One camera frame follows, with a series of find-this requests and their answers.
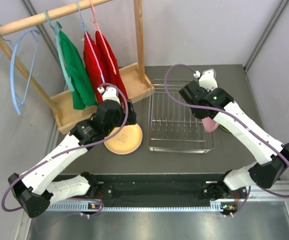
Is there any yellow plastic plate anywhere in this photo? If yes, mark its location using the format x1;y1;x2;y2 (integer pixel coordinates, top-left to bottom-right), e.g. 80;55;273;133
104;124;143;155

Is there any pink plastic plate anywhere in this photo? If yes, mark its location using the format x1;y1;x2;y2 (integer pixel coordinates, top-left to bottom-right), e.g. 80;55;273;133
201;117;219;133

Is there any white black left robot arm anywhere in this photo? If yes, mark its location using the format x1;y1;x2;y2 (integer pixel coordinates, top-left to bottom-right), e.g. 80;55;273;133
8;99;137;218

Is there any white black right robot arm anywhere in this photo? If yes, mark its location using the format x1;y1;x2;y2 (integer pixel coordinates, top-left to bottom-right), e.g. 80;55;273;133
179;81;289;200

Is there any wooden clothes rack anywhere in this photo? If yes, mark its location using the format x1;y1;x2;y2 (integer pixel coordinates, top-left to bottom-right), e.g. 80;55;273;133
0;0;155;135

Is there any green shirt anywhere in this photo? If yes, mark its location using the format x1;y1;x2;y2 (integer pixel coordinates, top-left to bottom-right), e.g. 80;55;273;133
59;31;97;110

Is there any green plate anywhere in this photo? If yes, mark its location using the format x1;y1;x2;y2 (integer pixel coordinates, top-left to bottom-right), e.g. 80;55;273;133
219;124;231;133

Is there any red shirt right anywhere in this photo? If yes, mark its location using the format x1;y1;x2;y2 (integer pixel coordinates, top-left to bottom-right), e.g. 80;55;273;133
95;31;129;100

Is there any red shirt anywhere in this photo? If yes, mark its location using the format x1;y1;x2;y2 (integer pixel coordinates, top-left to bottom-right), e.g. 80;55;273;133
95;31;129;100
83;33;107;104

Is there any red shirt left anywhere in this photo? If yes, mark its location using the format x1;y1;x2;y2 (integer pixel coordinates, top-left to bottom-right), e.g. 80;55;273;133
83;33;107;104

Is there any light blue empty hanger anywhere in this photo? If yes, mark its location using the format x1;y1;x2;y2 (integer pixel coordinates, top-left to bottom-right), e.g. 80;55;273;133
9;28;42;116

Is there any pink hanger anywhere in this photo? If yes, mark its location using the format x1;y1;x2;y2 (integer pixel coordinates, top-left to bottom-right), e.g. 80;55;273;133
89;0;117;75

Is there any teal hanger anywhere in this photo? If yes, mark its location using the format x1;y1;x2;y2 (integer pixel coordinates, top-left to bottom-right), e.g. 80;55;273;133
44;10;75;92

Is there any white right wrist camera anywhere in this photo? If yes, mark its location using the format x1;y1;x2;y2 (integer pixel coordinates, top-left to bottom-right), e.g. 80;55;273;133
193;68;218;92

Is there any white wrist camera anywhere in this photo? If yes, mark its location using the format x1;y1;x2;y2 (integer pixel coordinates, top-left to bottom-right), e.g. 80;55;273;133
193;68;218;92
97;86;121;105

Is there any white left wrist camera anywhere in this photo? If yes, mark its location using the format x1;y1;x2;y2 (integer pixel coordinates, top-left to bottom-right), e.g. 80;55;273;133
97;86;121;105

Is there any metal wire dish rack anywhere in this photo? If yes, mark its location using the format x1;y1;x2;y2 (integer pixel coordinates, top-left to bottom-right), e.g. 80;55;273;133
147;79;214;154

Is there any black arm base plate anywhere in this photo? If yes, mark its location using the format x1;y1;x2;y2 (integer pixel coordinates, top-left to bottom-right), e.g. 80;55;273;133
94;181;233;201

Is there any grey slotted cable duct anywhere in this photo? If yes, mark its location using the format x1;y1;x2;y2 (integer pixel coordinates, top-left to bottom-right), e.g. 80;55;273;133
44;201;239;212

